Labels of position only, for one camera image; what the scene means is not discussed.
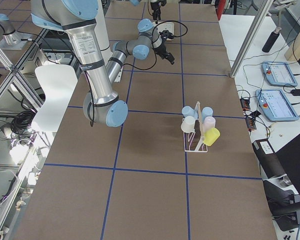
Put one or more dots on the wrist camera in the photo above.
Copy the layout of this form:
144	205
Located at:
166	35

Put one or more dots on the black box with label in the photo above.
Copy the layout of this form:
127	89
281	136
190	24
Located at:
269	164

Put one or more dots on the white wire cup rack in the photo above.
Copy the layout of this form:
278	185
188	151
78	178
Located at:
193	142

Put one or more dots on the pink plastic cup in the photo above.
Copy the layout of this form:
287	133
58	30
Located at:
209	123

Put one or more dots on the light blue plastic cup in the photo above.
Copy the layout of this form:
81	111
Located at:
206	112

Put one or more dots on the white chair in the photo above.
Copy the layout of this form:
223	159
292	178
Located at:
58	82

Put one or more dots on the yellow plastic cup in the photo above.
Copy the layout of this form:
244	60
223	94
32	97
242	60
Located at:
210	136

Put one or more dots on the cream plastic cup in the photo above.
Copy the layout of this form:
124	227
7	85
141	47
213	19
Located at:
188	124

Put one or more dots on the near teach pendant tablet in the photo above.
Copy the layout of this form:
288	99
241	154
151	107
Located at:
275	106

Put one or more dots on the far teach pendant tablet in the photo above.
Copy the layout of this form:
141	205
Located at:
278	73

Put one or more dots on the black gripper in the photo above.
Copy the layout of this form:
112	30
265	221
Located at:
163	50
155	9

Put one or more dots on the black computer monitor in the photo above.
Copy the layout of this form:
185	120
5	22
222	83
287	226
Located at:
289	158

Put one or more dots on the aluminium frame post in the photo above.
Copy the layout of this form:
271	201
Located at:
253	30

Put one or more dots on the black water bottle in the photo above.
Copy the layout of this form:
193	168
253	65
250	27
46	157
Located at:
271	39

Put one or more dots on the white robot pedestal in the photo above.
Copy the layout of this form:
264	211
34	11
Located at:
102	34

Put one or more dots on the teach pendant tablet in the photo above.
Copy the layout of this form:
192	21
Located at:
275	106
278	73

